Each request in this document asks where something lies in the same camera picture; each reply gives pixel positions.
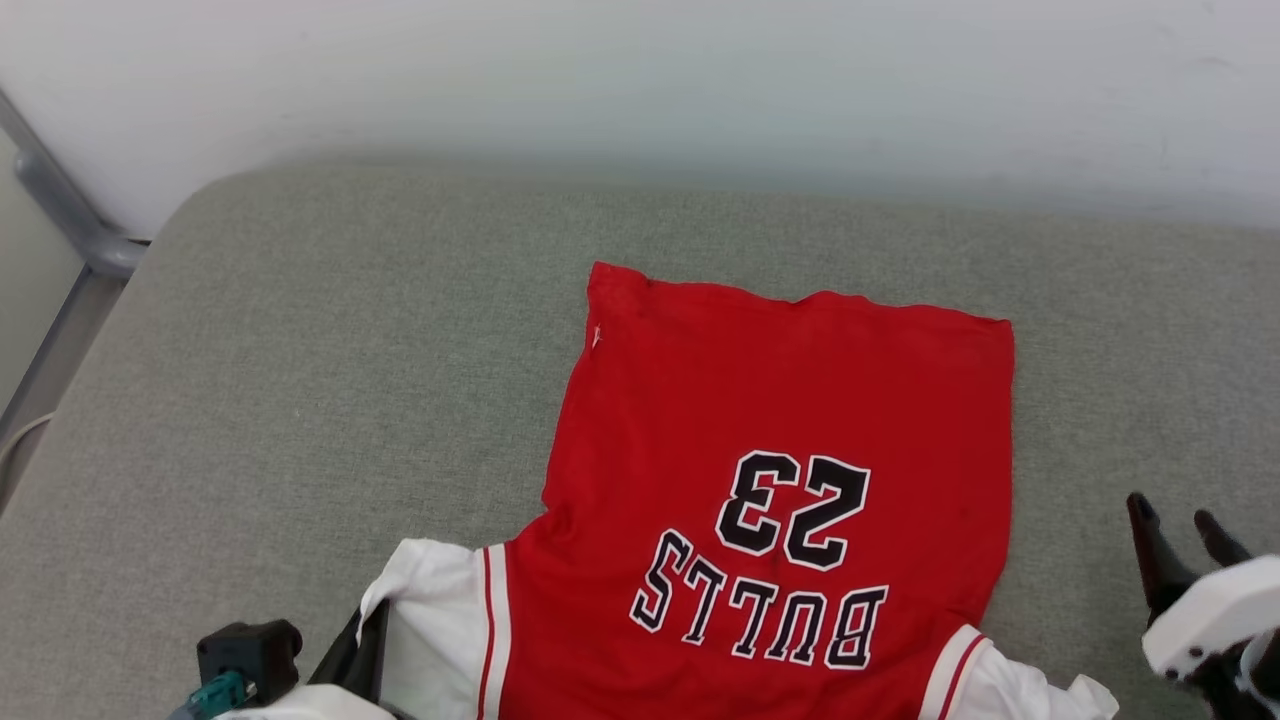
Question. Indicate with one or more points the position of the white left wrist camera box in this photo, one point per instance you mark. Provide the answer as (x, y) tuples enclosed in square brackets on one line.
[(250, 650)]

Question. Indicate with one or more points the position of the grey fabric sofa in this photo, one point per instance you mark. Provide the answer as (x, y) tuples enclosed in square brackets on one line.
[(350, 380)]

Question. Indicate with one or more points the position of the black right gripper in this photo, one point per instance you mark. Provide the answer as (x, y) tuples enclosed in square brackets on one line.
[(1250, 685)]

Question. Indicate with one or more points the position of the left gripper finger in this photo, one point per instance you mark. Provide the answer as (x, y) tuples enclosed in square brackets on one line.
[(360, 655)]

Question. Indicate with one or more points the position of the red basketball jersey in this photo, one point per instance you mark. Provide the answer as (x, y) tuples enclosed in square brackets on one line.
[(780, 400)]

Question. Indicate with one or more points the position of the grey metal pipe frame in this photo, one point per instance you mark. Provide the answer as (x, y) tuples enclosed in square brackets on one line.
[(75, 225)]

